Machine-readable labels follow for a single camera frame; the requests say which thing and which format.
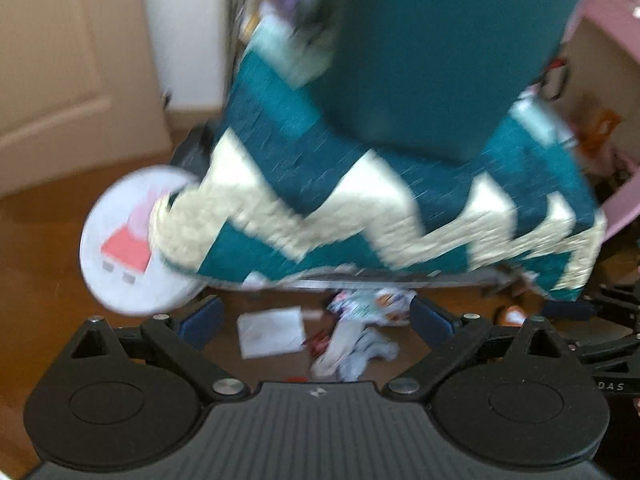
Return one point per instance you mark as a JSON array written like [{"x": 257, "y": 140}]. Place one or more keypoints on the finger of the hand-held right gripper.
[
  {"x": 600, "y": 350},
  {"x": 570, "y": 310}
]

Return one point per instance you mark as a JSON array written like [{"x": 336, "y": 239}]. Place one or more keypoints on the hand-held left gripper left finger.
[{"x": 200, "y": 320}]

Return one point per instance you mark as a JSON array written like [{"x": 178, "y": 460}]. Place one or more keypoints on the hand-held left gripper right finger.
[{"x": 430, "y": 320}]

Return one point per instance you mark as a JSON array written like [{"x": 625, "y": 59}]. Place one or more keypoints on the purple white snack packet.
[{"x": 370, "y": 307}]

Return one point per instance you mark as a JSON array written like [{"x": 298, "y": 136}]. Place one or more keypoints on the white paper sheet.
[{"x": 270, "y": 332}]

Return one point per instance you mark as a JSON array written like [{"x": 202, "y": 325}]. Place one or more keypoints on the white tissue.
[{"x": 350, "y": 350}]

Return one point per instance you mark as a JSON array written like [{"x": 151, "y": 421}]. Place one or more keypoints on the small dark red wrapper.
[{"x": 318, "y": 342}]

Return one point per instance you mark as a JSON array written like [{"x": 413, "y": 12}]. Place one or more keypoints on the teal plastic bin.
[{"x": 425, "y": 60}]

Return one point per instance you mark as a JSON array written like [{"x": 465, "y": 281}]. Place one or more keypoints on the orange white slipper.
[{"x": 512, "y": 316}]

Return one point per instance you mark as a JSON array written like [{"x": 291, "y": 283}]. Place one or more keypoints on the round white cartoon stool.
[{"x": 125, "y": 270}]

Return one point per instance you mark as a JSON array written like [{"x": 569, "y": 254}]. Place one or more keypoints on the black object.
[{"x": 192, "y": 155}]

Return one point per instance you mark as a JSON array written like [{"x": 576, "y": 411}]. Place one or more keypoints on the orange item under desk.
[{"x": 600, "y": 132}]

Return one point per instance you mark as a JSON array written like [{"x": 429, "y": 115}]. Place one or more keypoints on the teal cream zigzag quilt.
[{"x": 300, "y": 135}]

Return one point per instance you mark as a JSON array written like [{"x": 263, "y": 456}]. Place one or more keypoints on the beige wooden door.
[{"x": 50, "y": 60}]

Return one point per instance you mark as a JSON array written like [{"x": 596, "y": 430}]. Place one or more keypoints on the black metal bench frame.
[{"x": 400, "y": 276}]

